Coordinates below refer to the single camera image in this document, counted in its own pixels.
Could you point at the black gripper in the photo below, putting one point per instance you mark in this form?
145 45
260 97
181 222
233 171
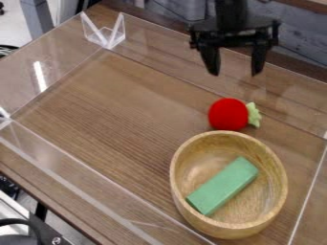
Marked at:
236 27

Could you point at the red plush fruit green leaves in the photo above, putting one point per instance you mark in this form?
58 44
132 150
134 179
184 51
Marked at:
230 114

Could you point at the clear acrylic tray walls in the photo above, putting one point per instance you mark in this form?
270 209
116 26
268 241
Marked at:
96 118

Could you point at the green rectangular block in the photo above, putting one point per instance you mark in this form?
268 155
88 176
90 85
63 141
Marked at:
213 194

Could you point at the oval wooden bowl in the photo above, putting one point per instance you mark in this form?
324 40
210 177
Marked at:
201 157

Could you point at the grey table leg post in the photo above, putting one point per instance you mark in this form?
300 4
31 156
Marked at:
38 17

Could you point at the black metal clamp bracket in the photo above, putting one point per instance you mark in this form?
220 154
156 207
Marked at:
50 236

